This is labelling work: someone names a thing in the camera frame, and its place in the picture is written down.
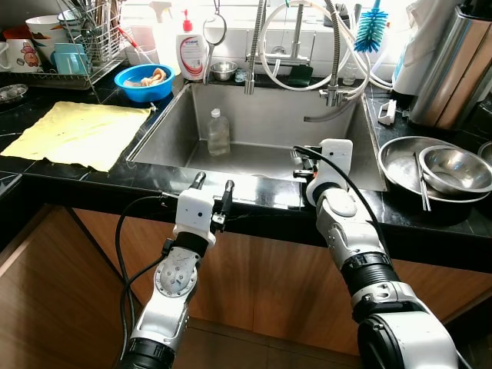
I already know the large shallow steel bowl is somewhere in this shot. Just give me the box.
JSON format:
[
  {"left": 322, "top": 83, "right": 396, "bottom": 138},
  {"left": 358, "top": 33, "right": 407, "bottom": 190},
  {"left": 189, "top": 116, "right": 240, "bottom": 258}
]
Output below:
[{"left": 378, "top": 136, "right": 483, "bottom": 204}]

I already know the steel fork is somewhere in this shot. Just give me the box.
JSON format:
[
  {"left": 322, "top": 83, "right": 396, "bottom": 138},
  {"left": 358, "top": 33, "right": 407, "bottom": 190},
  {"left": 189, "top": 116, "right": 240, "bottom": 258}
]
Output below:
[{"left": 414, "top": 152, "right": 433, "bottom": 213}]

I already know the medium steel bowl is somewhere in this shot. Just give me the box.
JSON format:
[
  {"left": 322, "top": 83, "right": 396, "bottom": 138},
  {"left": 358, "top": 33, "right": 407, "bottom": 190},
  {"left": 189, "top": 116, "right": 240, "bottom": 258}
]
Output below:
[{"left": 419, "top": 145, "right": 492, "bottom": 195}]

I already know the clear plastic bottle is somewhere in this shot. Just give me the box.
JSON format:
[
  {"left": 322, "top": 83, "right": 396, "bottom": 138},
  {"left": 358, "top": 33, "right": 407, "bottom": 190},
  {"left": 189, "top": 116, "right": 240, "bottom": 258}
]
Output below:
[{"left": 207, "top": 108, "right": 231, "bottom": 158}]

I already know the stainless steel sink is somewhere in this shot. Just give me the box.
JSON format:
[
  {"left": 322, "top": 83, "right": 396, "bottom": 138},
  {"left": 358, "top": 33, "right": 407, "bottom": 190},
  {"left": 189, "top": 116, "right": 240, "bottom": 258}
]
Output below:
[{"left": 127, "top": 81, "right": 387, "bottom": 208}]

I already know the brown wooden cabinet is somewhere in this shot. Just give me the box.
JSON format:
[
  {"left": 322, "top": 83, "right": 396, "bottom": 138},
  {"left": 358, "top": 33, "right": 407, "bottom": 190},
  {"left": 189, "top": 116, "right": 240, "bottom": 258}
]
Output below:
[{"left": 0, "top": 204, "right": 492, "bottom": 369}]

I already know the small white clip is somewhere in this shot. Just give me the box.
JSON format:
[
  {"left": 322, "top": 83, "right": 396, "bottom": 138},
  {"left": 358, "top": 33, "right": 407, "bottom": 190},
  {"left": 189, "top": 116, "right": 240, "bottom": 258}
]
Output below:
[{"left": 377, "top": 99, "right": 397, "bottom": 126}]

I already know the dark green sponge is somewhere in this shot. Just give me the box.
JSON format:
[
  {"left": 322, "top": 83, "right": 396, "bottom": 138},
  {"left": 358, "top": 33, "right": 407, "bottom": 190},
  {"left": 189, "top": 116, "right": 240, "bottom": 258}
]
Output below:
[{"left": 288, "top": 65, "right": 314, "bottom": 88}]

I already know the steel faucet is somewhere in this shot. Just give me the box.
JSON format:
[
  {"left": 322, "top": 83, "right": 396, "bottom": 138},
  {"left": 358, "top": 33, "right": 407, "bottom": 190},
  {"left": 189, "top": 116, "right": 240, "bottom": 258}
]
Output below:
[{"left": 304, "top": 0, "right": 364, "bottom": 124}]

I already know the blue plastic bowl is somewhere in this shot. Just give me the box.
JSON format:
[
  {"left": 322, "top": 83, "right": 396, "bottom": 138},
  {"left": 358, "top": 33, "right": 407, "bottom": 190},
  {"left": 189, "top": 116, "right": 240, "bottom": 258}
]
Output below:
[{"left": 115, "top": 63, "right": 176, "bottom": 104}]

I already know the tiny steel bowl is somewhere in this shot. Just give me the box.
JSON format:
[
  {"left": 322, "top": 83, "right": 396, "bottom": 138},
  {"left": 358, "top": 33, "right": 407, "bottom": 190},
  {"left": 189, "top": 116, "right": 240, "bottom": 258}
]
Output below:
[{"left": 209, "top": 61, "right": 238, "bottom": 82}]

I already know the white soap pump bottle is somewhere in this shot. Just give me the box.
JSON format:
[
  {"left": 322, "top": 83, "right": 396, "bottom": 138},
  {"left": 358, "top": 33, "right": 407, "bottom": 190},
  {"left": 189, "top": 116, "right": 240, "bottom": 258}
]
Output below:
[{"left": 176, "top": 9, "right": 208, "bottom": 82}]

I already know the yellow dish cloth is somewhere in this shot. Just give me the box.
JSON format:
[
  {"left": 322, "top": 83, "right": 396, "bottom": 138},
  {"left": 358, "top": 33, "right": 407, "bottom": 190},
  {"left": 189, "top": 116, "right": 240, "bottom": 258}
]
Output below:
[{"left": 0, "top": 101, "right": 153, "bottom": 172}]

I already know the translucent spray bottle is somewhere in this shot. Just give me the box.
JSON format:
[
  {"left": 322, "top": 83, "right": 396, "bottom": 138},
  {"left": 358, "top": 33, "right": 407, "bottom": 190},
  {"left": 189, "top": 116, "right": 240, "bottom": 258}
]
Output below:
[{"left": 149, "top": 0, "right": 179, "bottom": 71}]

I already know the round metal strainer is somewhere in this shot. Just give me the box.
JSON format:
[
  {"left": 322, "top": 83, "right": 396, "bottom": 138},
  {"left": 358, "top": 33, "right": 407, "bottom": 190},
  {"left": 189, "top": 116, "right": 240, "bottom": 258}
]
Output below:
[{"left": 203, "top": 4, "right": 228, "bottom": 79}]

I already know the blue bottle brush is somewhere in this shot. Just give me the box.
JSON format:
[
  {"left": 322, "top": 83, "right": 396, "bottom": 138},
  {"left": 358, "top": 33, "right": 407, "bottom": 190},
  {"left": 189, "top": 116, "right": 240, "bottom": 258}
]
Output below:
[{"left": 354, "top": 0, "right": 390, "bottom": 54}]

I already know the white kettle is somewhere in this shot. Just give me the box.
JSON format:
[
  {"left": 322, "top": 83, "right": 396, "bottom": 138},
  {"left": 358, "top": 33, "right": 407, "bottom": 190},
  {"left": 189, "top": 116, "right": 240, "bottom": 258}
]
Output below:
[{"left": 392, "top": 0, "right": 443, "bottom": 97}]

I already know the steel and brown appliance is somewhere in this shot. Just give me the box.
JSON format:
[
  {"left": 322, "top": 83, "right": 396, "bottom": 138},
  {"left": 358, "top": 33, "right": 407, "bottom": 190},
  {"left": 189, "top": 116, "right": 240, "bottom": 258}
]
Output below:
[{"left": 407, "top": 0, "right": 492, "bottom": 129}]

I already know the teal plastic cup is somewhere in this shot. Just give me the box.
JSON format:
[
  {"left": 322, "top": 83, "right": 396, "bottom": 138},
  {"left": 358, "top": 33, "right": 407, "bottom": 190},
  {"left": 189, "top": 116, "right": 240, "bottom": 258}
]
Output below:
[{"left": 53, "top": 43, "right": 91, "bottom": 76}]

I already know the small steel dish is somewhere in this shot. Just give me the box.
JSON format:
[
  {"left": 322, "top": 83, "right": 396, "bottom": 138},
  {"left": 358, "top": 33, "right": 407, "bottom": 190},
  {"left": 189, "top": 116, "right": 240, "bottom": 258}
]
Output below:
[{"left": 0, "top": 83, "right": 28, "bottom": 105}]

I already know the white cartoon mug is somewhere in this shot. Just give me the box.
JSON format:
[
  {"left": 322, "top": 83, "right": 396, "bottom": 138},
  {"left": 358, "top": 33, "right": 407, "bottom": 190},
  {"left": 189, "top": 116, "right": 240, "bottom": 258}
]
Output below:
[{"left": 5, "top": 38, "right": 45, "bottom": 75}]

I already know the white ceramic bowl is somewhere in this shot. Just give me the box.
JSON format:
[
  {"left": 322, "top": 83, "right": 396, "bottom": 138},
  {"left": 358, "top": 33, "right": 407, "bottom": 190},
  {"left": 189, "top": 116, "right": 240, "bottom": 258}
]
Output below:
[{"left": 25, "top": 14, "right": 71, "bottom": 44}]

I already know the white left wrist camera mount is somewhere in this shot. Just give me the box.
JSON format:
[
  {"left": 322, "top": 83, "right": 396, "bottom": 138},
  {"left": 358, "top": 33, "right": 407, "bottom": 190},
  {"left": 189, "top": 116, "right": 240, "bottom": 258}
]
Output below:
[{"left": 175, "top": 188, "right": 217, "bottom": 238}]

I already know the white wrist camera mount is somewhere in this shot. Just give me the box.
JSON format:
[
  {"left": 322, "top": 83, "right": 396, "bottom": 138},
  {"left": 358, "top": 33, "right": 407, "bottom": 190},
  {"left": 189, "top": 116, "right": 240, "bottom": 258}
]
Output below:
[
  {"left": 319, "top": 138, "right": 354, "bottom": 184},
  {"left": 175, "top": 188, "right": 217, "bottom": 238}
]

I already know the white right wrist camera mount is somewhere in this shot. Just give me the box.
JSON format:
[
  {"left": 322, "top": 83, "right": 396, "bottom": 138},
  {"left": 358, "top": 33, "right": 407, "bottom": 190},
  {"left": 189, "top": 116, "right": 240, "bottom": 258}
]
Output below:
[{"left": 319, "top": 138, "right": 354, "bottom": 184}]

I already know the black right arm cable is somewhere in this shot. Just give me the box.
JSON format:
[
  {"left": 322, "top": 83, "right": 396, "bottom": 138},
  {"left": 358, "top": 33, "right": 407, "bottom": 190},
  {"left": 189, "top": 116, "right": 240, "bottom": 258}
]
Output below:
[{"left": 292, "top": 145, "right": 389, "bottom": 254}]

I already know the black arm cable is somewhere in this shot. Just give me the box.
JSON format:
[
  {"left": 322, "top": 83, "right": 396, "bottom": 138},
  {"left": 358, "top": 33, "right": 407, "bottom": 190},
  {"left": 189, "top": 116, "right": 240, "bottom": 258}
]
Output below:
[
  {"left": 292, "top": 145, "right": 389, "bottom": 254},
  {"left": 114, "top": 194, "right": 170, "bottom": 362}
]

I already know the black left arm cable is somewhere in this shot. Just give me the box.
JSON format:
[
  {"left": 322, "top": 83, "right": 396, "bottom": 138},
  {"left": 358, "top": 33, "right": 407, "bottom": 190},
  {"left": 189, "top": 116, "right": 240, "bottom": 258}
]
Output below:
[{"left": 114, "top": 194, "right": 170, "bottom": 362}]

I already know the white plastic hose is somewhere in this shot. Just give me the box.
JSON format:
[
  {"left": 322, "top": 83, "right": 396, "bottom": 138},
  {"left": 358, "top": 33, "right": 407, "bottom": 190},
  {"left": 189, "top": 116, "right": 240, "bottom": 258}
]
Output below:
[{"left": 259, "top": 0, "right": 394, "bottom": 93}]

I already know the flexible steel faucet hose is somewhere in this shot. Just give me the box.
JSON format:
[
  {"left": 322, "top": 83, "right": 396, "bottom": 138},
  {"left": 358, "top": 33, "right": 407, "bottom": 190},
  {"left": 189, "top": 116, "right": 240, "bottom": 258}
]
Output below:
[{"left": 244, "top": 0, "right": 268, "bottom": 95}]

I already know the red handled utensil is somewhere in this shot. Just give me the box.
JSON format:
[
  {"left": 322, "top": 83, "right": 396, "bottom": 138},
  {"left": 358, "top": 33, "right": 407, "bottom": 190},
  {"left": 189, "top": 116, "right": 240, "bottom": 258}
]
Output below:
[{"left": 115, "top": 25, "right": 147, "bottom": 57}]

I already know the wire dish rack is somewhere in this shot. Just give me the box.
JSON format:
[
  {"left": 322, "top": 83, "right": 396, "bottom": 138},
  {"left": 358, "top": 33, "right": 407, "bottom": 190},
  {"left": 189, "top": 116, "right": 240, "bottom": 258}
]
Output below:
[{"left": 0, "top": 0, "right": 125, "bottom": 90}]

